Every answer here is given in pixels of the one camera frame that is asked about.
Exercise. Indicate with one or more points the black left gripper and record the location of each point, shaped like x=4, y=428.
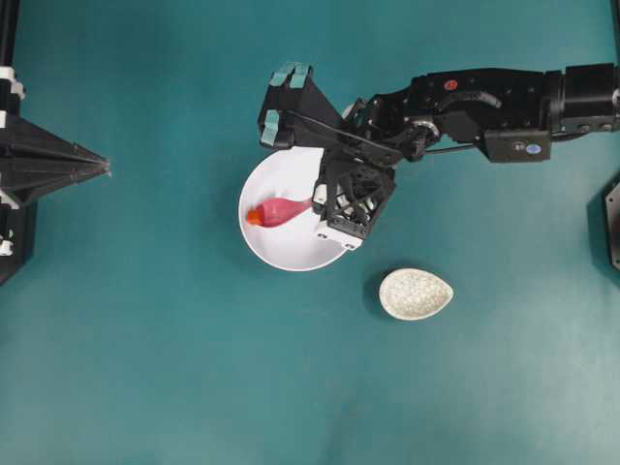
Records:
x=24, y=181

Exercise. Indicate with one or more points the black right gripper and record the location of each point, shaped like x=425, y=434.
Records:
x=361, y=150

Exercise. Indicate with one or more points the pink plastic spoon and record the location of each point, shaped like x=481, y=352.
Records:
x=278, y=211

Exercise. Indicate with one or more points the small red block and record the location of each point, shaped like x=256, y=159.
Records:
x=255, y=217

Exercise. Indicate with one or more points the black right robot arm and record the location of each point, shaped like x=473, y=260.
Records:
x=510, y=116

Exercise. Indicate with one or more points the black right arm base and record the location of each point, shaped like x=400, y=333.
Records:
x=603, y=228

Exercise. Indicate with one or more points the white round bowl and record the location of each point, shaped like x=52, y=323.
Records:
x=306, y=242

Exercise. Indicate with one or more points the speckled teardrop spoon rest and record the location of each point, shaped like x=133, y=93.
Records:
x=411, y=294

